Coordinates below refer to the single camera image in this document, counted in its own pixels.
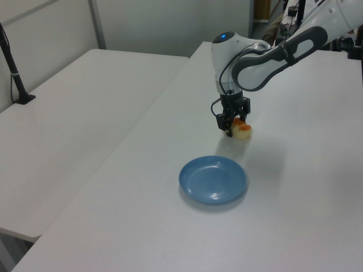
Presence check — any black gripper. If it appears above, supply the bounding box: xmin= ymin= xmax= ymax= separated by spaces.
xmin=216 ymin=92 xmax=252 ymax=138

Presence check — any orange glazed bread loaf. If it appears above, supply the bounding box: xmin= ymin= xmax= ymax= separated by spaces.
xmin=231 ymin=118 xmax=253 ymax=140

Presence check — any blue round plate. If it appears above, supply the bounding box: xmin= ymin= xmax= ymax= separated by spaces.
xmin=178 ymin=155 xmax=247 ymax=205

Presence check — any tan cardboard panel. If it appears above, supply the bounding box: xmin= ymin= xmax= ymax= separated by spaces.
xmin=254 ymin=0 xmax=272 ymax=21

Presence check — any black upright pole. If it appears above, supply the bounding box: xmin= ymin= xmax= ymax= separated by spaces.
xmin=296 ymin=0 xmax=306 ymax=25

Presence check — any black clamp stand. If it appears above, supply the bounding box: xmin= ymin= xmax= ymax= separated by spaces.
xmin=346 ymin=25 xmax=363 ymax=61

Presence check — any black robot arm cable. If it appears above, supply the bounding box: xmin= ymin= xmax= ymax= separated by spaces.
xmin=210 ymin=42 xmax=267 ymax=118

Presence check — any grey narrow partition post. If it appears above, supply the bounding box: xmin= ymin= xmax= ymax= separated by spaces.
xmin=248 ymin=0 xmax=255 ymax=39

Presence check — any grey wide partition post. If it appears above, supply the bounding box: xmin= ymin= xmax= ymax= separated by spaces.
xmin=87 ymin=0 xmax=107 ymax=49

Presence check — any black camera stand pole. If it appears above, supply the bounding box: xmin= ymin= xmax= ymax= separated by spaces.
xmin=0 ymin=22 xmax=37 ymax=105

